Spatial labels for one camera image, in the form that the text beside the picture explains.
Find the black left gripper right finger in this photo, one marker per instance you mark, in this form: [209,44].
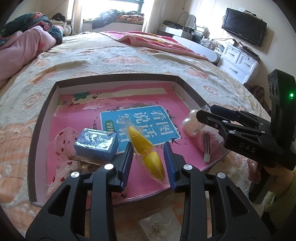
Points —
[214,208]

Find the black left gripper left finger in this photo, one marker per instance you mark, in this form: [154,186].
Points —
[81,207]

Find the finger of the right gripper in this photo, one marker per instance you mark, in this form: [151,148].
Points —
[244,118]
[224,126]

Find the white pearl hair accessory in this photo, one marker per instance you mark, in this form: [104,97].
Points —
[191,125]

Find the earrings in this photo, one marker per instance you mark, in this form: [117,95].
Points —
[162,225]

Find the polka dot fabric scrunchie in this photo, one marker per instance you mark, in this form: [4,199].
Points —
[65,154]

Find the yellow bangles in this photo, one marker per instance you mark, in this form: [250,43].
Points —
[147,155]

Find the blue small jewelry box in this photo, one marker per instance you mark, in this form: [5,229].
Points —
[97,144]

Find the white drawer cabinet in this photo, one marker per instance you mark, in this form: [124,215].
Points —
[238,64]

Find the white dressing desk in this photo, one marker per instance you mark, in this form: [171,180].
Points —
[188,38]

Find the dark cardboard box tray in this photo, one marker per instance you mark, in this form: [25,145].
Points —
[37,164]

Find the pink red blanket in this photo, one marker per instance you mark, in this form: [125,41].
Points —
[152,41]

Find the white curtain right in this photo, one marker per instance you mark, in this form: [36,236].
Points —
[153,12]

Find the white curtain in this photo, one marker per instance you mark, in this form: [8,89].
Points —
[76,18]
[153,12]

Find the cream patterned bedspread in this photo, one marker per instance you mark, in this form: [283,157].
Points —
[88,55]

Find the clothes pile on windowsill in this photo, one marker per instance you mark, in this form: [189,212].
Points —
[112,16]

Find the pink quilt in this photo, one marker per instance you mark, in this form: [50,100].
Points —
[27,46]

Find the white curtain left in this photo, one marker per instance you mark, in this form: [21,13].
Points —
[76,18]

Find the dark floral duvet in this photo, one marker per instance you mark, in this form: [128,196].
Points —
[12,30]

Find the black wall television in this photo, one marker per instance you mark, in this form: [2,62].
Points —
[245,26]

